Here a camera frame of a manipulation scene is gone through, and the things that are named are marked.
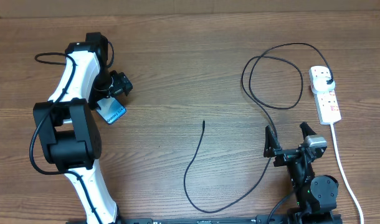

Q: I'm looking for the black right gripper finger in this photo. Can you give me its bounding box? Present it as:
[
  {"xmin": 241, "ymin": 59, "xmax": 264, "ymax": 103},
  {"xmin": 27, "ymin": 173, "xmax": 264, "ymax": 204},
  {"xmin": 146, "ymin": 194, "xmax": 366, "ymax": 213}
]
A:
[
  {"xmin": 300, "ymin": 122, "xmax": 316, "ymax": 139},
  {"xmin": 264, "ymin": 126, "xmax": 282, "ymax": 157}
]

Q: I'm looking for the blue Galaxy smartphone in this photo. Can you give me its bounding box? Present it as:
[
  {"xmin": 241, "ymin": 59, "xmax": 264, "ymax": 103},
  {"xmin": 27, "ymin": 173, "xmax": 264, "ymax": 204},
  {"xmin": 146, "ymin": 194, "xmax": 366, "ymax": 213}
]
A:
[{"xmin": 96, "ymin": 98, "xmax": 126, "ymax": 124}]

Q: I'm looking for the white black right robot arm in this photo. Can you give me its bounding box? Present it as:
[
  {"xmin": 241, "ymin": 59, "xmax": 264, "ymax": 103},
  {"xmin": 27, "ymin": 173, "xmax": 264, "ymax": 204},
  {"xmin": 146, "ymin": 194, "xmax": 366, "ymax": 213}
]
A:
[{"xmin": 264, "ymin": 122, "xmax": 338, "ymax": 216}]

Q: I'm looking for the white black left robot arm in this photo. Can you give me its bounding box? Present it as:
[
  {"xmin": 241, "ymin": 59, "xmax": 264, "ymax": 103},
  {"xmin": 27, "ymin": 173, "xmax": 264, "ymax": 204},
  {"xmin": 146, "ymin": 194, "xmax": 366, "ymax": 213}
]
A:
[{"xmin": 29, "ymin": 32, "xmax": 133, "ymax": 223}]

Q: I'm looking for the white charger plug adapter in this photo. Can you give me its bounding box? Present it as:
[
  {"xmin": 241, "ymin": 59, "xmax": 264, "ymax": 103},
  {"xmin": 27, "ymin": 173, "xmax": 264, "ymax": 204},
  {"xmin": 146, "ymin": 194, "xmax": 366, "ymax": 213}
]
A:
[{"xmin": 311, "ymin": 77, "xmax": 336, "ymax": 94}]

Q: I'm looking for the white power strip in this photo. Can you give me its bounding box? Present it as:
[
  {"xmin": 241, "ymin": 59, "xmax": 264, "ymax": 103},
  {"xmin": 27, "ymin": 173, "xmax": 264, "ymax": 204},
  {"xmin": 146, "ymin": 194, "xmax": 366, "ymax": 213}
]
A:
[{"xmin": 308, "ymin": 66, "xmax": 341, "ymax": 125}]

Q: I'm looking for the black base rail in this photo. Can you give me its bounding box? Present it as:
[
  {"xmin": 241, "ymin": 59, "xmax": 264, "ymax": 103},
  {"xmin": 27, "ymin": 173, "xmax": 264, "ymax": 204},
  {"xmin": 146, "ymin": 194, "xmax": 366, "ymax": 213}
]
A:
[{"xmin": 116, "ymin": 215, "xmax": 343, "ymax": 224}]

